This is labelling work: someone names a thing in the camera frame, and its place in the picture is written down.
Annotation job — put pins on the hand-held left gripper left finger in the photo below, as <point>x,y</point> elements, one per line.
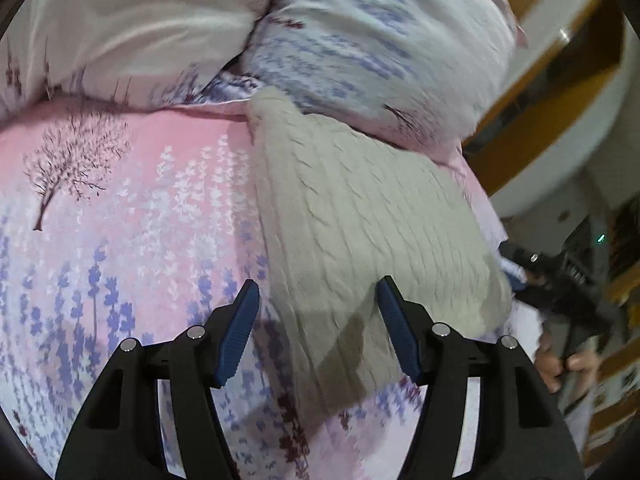
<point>240,330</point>

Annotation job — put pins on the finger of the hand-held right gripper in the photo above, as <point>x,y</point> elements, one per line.
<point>520,284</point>
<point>525,257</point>

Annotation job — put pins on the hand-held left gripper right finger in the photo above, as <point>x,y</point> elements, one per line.
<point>397,330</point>

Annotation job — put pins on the person's right hand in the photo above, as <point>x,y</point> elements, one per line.
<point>580,362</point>

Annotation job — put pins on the person's pale clothing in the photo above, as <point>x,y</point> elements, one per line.
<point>580,420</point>

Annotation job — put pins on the pink floral bed sheet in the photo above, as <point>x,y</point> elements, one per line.
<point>125,235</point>

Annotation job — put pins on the blue floral tree-print pillow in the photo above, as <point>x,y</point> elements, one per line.
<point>375,45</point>

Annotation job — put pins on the pink floral pillow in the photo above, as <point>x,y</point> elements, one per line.
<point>125,20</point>

